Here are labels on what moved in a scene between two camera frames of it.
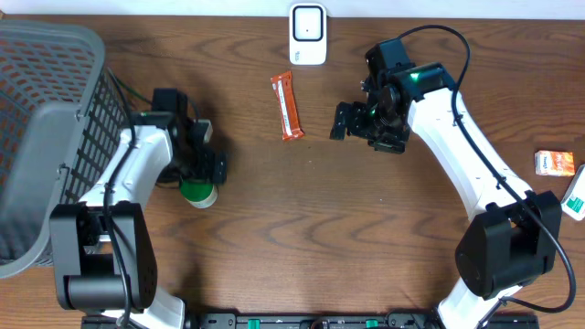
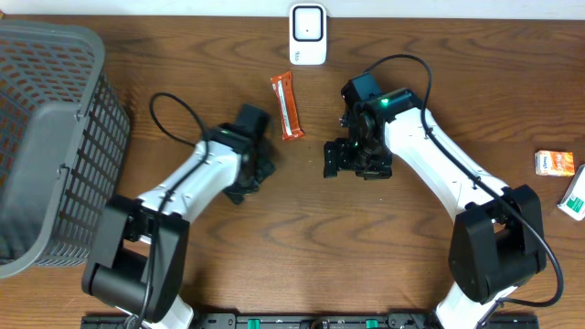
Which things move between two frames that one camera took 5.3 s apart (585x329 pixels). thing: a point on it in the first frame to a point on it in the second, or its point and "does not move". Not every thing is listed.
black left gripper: x=200 y=166 to x=264 y=158
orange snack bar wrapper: x=283 y=88 does not move
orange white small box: x=554 y=163 does not move
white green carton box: x=573 y=200 does not move
